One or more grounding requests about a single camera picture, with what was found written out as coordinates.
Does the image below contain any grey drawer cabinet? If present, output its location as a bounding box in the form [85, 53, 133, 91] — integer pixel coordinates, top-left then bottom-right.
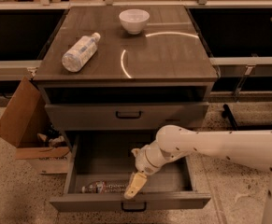
[35, 6, 217, 143]

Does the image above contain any black drawer handle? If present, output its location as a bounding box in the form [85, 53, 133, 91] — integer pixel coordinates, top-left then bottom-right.
[115, 111, 142, 119]
[121, 202, 147, 212]

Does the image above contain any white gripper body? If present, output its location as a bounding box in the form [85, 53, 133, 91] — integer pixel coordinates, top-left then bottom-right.
[132, 141, 173, 175]

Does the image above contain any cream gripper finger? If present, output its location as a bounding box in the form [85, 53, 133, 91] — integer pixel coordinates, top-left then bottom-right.
[124, 172, 147, 200]

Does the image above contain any black top drawer handle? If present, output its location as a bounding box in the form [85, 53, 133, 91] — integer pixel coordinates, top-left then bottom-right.
[115, 111, 142, 119]

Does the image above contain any red label water bottle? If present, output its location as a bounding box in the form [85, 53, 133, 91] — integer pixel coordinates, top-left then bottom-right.
[81, 180, 128, 194]

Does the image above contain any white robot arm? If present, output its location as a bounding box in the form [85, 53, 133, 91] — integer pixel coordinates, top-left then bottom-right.
[124, 125, 272, 224]

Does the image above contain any white bowl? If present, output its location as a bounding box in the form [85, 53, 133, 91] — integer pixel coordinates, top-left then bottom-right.
[119, 9, 150, 35]

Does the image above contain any open middle drawer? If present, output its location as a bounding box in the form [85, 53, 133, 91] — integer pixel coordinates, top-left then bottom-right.
[50, 131, 210, 212]

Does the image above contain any black wheeled stand base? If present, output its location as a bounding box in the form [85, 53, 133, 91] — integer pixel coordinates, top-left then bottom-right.
[222, 104, 272, 131]

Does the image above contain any black middle drawer handle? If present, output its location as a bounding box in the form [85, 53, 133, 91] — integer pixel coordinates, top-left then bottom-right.
[121, 202, 147, 212]

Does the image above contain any closed top drawer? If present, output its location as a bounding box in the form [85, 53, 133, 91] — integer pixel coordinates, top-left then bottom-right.
[45, 102, 208, 131]

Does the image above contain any brown cardboard box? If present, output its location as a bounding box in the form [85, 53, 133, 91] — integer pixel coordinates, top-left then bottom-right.
[0, 77, 71, 175]

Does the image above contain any clear water bottle on counter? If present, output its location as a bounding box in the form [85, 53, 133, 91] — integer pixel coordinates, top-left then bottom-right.
[62, 33, 101, 72]

